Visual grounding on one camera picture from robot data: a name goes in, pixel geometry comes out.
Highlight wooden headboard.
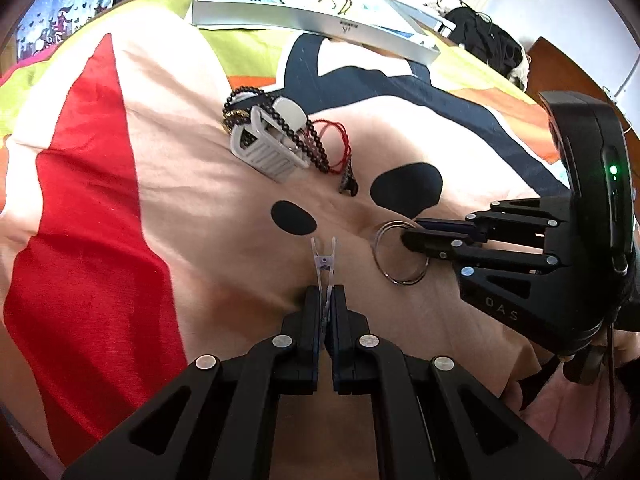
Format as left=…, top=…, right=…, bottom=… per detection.
left=525, top=36, right=640, bottom=153

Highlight blue printed curtain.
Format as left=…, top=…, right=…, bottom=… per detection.
left=15, top=0, right=125, bottom=61

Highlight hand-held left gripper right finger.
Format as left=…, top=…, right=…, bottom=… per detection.
left=325, top=284, right=584, bottom=480

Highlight transparent hair clip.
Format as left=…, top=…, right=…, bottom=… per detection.
left=309, top=236, right=338, bottom=326

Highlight pile of black clothes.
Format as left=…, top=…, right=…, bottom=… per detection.
left=442, top=4, right=530, bottom=83

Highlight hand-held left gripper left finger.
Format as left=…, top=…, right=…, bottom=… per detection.
left=62, top=285, right=321, bottom=480

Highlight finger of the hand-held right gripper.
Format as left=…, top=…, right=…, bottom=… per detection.
left=415, top=194, right=574, bottom=249
left=401, top=226, right=609, bottom=357

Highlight black bead necklace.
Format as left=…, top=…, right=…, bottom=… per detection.
left=222, top=86, right=359, bottom=197

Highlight silver bangle rings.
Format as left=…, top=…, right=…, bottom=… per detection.
left=371, top=220, right=430, bottom=287

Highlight white jewelry box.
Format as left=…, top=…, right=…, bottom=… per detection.
left=191, top=0, right=442, bottom=66

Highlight red string bracelet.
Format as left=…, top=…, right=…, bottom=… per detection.
left=307, top=120, right=354, bottom=176

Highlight black cable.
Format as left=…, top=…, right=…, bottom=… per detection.
left=570, top=320, right=624, bottom=467

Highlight colourful printed blanket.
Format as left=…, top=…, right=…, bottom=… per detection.
left=0, top=0, right=640, bottom=480

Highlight white plastic basket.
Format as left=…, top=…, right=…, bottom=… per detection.
left=229, top=97, right=311, bottom=183

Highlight white box lid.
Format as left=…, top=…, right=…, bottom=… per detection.
left=384, top=0, right=457, bottom=37

